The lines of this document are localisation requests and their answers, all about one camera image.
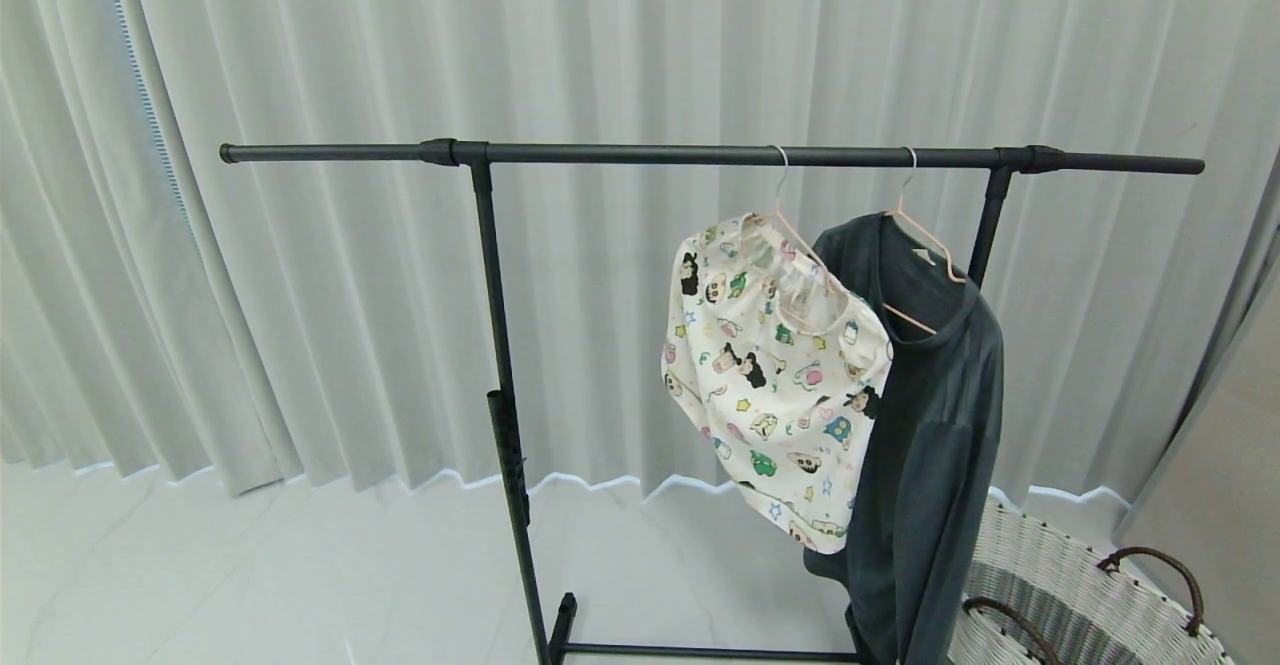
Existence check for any cream printed garment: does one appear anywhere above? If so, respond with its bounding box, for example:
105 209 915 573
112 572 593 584
659 211 895 557

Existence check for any pink clothes hanger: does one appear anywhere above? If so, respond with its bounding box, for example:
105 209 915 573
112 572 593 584
883 147 970 339
744 144 853 308

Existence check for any dark green garment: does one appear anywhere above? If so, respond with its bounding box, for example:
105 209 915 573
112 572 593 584
802 209 1007 665

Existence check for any black clothes rack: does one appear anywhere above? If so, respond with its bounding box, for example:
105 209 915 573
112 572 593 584
218 138 1207 665

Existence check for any white laundry basket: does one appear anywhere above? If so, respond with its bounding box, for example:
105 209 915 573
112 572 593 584
944 499 1237 665

